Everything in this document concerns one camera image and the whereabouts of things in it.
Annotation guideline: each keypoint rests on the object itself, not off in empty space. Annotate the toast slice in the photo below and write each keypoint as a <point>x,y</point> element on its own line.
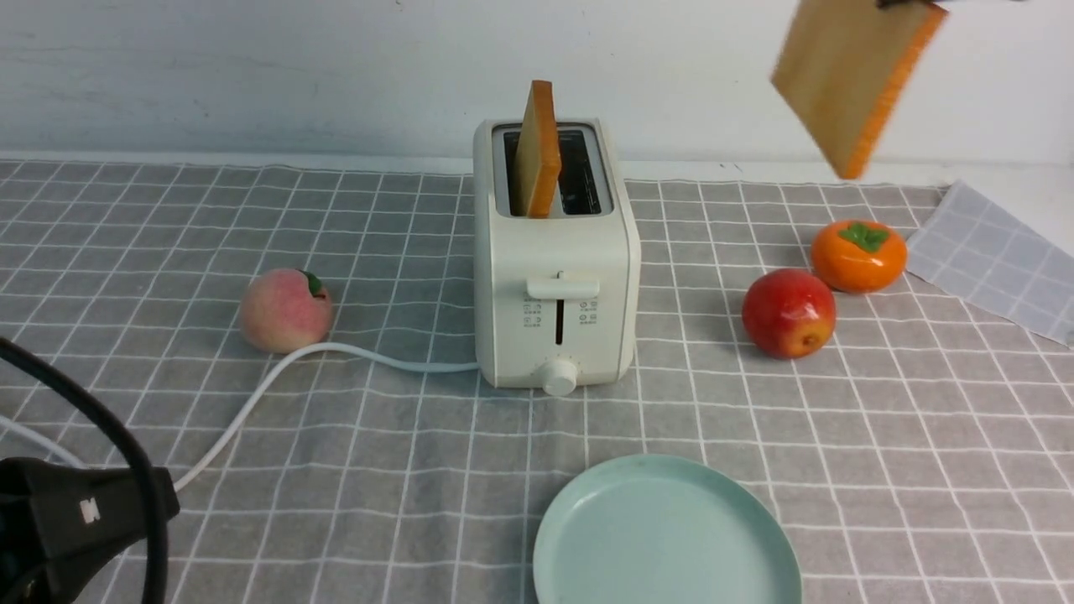
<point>537,163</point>

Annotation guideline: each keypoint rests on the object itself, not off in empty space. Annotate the grey checked tablecloth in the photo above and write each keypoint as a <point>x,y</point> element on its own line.
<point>923,455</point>

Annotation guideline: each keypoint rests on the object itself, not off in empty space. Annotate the orange persimmon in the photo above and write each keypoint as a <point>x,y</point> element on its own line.
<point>858,257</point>

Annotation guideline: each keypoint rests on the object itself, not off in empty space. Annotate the toast slice aloft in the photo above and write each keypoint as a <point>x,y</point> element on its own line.
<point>843,67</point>

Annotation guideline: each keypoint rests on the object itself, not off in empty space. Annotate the pink peach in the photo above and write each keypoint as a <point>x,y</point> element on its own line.
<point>284,310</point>

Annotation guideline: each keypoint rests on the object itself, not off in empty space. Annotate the white two-slot toaster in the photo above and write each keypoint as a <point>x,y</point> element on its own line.
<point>555,300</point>

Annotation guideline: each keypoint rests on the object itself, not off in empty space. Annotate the light green plate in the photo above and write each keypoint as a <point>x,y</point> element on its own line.
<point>650,528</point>

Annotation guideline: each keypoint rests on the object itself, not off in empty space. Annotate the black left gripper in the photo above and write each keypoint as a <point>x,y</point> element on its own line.
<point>61,525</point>

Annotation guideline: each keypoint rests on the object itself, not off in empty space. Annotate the red apple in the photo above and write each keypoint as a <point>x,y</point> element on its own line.
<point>789,313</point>

